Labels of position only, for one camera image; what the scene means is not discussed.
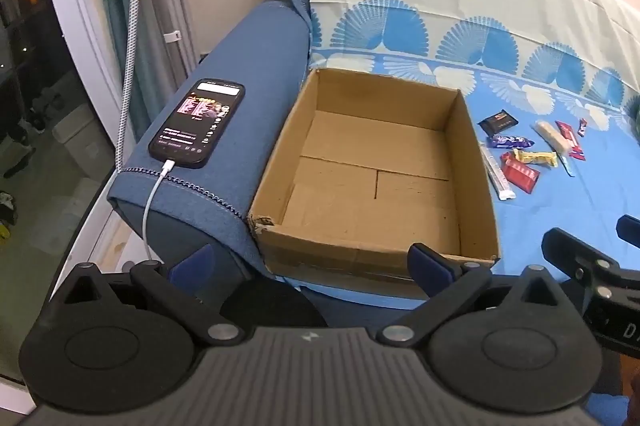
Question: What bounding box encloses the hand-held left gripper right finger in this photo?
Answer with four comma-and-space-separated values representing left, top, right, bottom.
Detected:
376, 243, 576, 347

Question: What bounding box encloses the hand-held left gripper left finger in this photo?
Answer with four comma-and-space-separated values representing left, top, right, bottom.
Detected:
50, 244, 246, 347

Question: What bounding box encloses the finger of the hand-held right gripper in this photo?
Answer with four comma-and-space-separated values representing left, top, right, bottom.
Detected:
542, 228, 640, 307
617, 215, 640, 251

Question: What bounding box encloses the red square snack packet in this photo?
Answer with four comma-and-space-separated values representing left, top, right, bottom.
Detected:
500, 156, 541, 194

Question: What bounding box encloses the gold candy bar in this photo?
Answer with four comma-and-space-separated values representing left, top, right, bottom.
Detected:
512, 148, 558, 167

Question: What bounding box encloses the cardboard box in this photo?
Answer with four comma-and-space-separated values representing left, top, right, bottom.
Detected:
247, 66, 502, 287

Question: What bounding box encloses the long red white snack packet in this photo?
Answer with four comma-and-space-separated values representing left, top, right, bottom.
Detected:
555, 121, 587, 161

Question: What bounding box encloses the white silver stick packet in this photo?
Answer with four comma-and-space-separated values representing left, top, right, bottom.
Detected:
479, 142, 516, 201

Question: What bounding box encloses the beige wafer bar clear wrapper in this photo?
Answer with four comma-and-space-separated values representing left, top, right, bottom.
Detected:
531, 120, 571, 157

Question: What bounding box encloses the purple candy bar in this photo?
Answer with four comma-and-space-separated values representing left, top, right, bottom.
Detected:
487, 133, 531, 150

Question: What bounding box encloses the black chocolate packet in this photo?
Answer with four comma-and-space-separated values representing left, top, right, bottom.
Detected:
477, 111, 519, 137

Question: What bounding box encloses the cream blue fan-print sofa cover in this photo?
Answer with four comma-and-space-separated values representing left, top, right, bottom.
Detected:
295, 0, 640, 426

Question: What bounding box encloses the black smartphone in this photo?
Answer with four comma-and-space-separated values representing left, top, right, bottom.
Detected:
148, 78, 247, 170

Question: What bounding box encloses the blue fabric sofa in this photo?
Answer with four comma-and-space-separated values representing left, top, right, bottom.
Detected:
107, 0, 331, 329

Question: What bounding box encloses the white charging cable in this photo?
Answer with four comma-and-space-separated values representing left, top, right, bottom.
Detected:
141, 158, 177, 264

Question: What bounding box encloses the white window frame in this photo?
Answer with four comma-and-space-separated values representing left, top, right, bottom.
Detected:
35, 0, 128, 161

